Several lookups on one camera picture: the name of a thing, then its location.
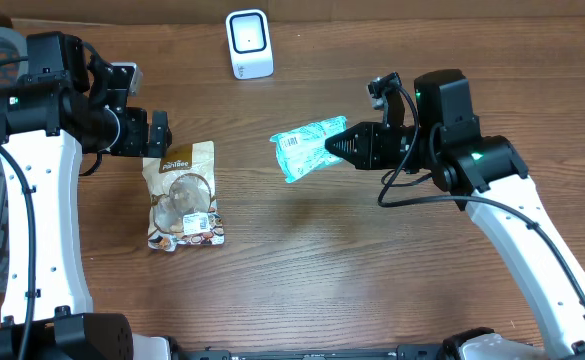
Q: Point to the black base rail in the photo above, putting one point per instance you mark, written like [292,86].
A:
[401,352]

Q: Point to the large teal wipes pack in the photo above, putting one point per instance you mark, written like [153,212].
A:
[302,150]

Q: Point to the brown white snack pouch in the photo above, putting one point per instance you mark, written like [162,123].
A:
[184,209]

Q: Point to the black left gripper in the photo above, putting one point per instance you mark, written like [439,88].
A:
[158,132]

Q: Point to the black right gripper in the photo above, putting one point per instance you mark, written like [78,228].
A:
[370,157]

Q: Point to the white barcode scanner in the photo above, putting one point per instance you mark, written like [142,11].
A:
[249,44]

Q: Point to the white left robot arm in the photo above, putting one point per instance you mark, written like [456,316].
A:
[70,103]

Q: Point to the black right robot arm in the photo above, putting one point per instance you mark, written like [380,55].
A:
[437,131]

